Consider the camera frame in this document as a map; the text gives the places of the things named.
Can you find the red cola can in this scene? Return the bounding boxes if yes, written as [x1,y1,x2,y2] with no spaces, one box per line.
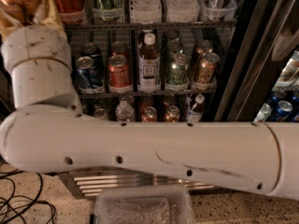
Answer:
[54,0,85,24]

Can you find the copper can bottom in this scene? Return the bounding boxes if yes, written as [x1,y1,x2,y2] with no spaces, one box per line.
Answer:
[164,105,180,122]

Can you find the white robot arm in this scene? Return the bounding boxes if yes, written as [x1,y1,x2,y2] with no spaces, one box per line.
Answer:
[0,0,299,199]

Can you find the steel fridge base grille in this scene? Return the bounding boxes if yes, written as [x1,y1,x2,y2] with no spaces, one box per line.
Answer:
[58,167,214,199]

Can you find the black cables on floor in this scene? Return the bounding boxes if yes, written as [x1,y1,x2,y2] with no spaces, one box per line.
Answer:
[0,161,57,224]

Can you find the copper can front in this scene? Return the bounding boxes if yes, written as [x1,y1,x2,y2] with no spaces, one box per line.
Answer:
[193,52,220,84]

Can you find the clear water bottle right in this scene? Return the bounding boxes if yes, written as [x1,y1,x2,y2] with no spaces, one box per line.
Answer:
[165,0,199,23]

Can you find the orange-red can front middle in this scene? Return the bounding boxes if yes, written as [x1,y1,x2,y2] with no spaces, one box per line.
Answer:
[108,55,133,93]

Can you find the orange-red can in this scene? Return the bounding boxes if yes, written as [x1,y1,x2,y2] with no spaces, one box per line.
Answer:
[108,55,133,93]
[110,42,129,59]

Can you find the orange can bottom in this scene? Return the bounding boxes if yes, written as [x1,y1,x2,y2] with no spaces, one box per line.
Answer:
[141,106,158,122]

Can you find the clear plastic bin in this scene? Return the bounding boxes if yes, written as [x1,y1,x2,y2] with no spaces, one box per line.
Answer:
[93,185,195,224]

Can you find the top wire shelf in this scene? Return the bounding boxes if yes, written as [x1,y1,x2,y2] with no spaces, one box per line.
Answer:
[64,20,237,31]

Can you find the orange-red can back middle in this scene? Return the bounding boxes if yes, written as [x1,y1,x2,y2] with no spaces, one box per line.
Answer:
[110,42,129,59]

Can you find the small water bottle bottom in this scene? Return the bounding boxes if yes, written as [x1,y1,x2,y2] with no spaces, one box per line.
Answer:
[116,100,135,122]

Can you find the green can behind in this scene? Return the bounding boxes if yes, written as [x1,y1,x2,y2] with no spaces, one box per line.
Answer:
[166,41,184,62]

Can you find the wire shelf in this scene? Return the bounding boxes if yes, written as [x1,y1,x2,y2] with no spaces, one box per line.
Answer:
[78,88,216,99]
[64,20,237,31]

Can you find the silver can top shelf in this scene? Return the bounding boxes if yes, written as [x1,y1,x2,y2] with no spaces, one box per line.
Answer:
[199,0,236,22]

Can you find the blue pepsi can right fridge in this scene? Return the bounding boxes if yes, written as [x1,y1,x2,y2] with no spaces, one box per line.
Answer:
[269,100,292,122]

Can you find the blue can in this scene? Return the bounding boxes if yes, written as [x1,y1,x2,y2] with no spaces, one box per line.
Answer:
[76,56,105,94]
[81,42,105,77]

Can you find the right fridge glass door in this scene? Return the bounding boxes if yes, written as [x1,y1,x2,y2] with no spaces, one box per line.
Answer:
[213,0,299,121]

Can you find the green can front middle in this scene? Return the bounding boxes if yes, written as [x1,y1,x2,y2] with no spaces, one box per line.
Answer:
[165,53,189,91]

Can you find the tea bottle white cap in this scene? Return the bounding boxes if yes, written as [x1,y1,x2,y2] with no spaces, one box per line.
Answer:
[138,33,161,92]

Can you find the copper can back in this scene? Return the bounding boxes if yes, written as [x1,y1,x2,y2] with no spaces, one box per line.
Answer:
[191,39,213,70]

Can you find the copper can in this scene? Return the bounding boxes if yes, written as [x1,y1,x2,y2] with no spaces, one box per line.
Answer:
[191,39,213,70]
[164,105,180,122]
[193,52,220,84]

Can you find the clear water bottle left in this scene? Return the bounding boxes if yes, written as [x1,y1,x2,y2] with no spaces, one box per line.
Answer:
[129,0,162,24]

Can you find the middle wire shelf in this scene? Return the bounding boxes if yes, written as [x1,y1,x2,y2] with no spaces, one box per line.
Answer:
[78,88,216,99]

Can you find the clear water bottle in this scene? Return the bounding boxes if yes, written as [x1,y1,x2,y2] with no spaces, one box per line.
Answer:
[129,0,162,24]
[165,0,199,23]

